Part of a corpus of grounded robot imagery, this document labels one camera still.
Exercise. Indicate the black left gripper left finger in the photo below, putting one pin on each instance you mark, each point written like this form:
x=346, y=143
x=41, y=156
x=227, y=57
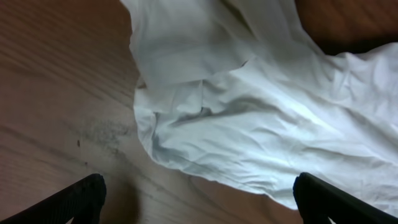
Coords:
x=81, y=202

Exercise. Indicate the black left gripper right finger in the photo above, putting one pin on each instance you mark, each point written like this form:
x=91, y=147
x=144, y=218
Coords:
x=322, y=203

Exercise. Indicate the white t-shirt black print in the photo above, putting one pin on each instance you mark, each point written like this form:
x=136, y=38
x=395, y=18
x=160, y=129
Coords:
x=237, y=92

